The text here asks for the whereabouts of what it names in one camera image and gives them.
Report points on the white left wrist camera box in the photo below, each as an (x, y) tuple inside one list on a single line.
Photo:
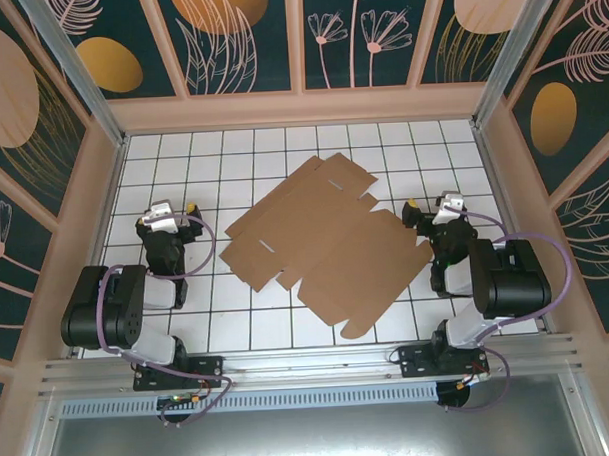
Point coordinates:
[(161, 210)]

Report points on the brown cardboard paper box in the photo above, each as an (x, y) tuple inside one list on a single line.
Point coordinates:
[(330, 247)]

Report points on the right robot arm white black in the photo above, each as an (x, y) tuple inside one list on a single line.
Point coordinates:
[(511, 286)]

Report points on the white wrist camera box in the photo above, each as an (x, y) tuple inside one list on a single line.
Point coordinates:
[(161, 210), (446, 217)]

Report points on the aluminium corner post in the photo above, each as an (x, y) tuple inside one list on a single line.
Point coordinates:
[(80, 76), (512, 50)]

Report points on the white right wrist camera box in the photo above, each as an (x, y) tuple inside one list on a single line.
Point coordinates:
[(446, 217)]

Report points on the aluminium frame rail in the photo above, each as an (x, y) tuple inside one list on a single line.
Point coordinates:
[(314, 360)]

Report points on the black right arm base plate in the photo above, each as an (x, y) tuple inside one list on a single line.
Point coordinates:
[(414, 359)]

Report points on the small green circuit board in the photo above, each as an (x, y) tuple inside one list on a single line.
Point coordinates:
[(179, 398)]

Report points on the grey sheet metal panel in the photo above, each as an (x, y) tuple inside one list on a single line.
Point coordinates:
[(312, 438)]

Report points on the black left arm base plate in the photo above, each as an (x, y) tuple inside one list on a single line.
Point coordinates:
[(209, 366)]

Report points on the thin aluminium side rail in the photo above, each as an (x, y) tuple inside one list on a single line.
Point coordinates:
[(111, 190), (493, 181)]

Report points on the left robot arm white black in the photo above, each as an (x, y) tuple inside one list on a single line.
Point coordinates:
[(154, 295)]

